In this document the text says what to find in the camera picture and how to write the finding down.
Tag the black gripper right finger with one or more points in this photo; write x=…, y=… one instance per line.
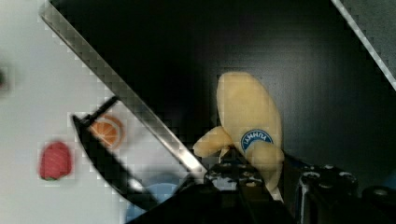
x=329, y=195

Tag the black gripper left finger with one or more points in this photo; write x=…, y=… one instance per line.
x=244, y=197

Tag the black and steel toaster oven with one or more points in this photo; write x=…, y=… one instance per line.
x=163, y=58

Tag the blue plastic cup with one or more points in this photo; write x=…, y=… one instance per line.
x=162, y=186

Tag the toy orange slice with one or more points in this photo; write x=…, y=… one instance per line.
x=109, y=130

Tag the pink toy strawberry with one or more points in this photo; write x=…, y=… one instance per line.
x=55, y=161

